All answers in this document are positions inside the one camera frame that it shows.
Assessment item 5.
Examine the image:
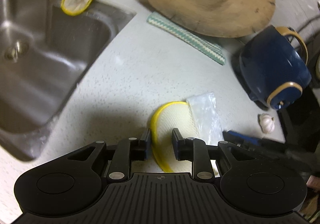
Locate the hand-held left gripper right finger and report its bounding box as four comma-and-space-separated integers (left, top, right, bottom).
172, 128, 253, 180

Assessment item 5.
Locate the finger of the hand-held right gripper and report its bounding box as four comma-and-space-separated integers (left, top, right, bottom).
222, 130, 262, 151

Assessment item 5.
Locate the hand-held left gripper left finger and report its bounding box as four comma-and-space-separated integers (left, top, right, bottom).
67, 128, 152, 182

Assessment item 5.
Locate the yellow-rimmed mesh pad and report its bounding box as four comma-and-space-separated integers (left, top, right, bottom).
150, 101, 198, 173

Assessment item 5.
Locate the garlic bulb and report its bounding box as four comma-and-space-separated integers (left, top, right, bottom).
257, 113, 276, 133

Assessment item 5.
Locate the clear plastic bag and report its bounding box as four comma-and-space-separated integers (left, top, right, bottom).
186, 92, 224, 145

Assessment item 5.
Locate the blue rice cooker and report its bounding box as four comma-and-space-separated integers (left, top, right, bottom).
231, 25, 313, 111

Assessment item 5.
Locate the teal striped dish cloth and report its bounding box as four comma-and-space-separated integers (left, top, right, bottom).
146, 11, 226, 66

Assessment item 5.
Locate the stainless steel sink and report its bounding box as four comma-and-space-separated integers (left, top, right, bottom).
0, 0, 137, 162

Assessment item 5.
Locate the black power cable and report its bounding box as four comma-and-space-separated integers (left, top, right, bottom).
296, 16, 320, 37

